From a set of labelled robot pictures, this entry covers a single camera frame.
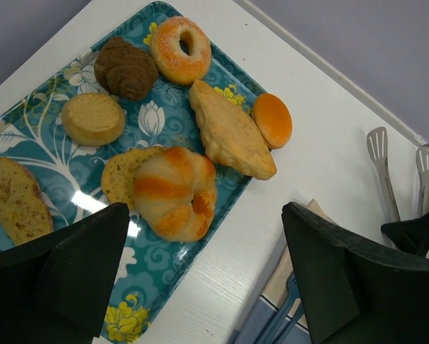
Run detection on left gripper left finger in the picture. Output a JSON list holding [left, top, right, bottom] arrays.
[[0, 203, 129, 343]]

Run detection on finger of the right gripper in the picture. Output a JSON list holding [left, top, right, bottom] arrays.
[[381, 212, 429, 257]]

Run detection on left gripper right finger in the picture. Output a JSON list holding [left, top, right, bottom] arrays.
[[282, 202, 429, 343]]

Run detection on metal tongs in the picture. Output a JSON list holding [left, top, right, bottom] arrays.
[[367, 127, 429, 222]]

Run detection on twisted orange glazed bread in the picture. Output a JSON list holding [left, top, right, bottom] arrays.
[[133, 146, 217, 242]]

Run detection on large bread slice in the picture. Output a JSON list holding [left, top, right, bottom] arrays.
[[0, 156, 54, 246]]

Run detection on oval bread slice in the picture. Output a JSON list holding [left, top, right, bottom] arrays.
[[101, 146, 166, 211]]

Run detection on blue plastic chopstick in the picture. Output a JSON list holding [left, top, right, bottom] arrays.
[[273, 304, 304, 344]]

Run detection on blue plastic spork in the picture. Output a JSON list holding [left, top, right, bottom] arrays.
[[261, 273, 300, 343]]

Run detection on round yellow cake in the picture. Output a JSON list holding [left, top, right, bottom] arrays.
[[61, 92, 126, 146]]

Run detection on small round orange bun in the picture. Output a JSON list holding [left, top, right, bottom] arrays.
[[253, 93, 293, 149]]

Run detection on tan turnover pastry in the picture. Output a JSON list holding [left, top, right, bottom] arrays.
[[189, 80, 277, 181]]

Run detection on teal floral tray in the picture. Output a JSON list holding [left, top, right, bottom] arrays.
[[0, 1, 269, 340]]

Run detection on chocolate croissant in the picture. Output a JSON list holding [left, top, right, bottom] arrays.
[[94, 37, 159, 101]]

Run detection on sugared ring donut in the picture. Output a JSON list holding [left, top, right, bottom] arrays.
[[150, 16, 212, 86]]

